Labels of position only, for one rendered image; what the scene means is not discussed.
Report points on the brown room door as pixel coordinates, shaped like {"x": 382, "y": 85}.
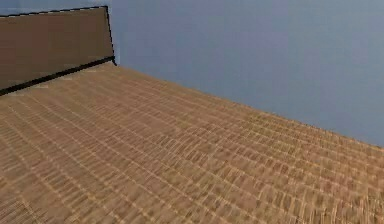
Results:
{"x": 50, "y": 46}

